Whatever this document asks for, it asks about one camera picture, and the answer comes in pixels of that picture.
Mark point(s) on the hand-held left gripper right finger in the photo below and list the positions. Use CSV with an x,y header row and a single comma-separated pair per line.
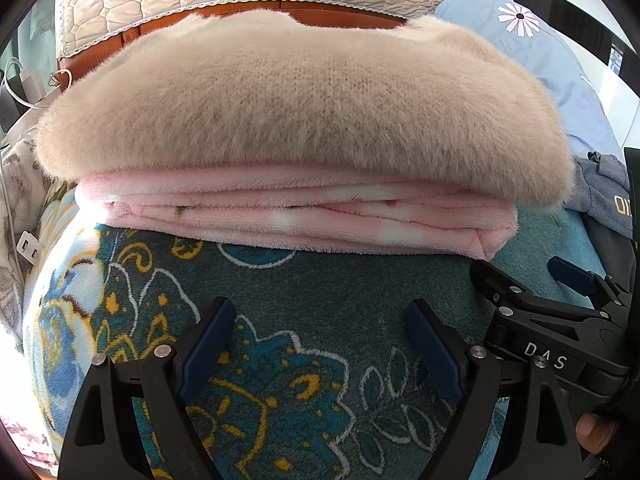
x,y
435,355

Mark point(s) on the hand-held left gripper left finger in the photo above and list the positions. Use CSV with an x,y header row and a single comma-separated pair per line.
x,y
207,355

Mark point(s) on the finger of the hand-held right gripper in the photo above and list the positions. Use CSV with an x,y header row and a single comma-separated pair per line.
x,y
500,287
570,272

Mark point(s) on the beige fluffy sweater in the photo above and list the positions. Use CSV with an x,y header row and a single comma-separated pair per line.
x,y
300,110

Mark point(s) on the person's right hand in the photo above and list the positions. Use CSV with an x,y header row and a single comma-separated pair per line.
x,y
595,435

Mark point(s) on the teal floral blanket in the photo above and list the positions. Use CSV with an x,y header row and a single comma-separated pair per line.
x,y
325,300

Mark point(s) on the pink fleece garment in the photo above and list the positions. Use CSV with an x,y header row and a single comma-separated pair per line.
x,y
300,210

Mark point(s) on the white power adapter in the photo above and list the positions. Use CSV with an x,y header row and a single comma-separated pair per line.
x,y
29,246

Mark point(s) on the blue daisy pillow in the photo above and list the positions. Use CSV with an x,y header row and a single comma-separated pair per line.
x,y
550,60

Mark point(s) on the wooden headboard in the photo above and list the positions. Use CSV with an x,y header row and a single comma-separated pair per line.
x,y
100,55

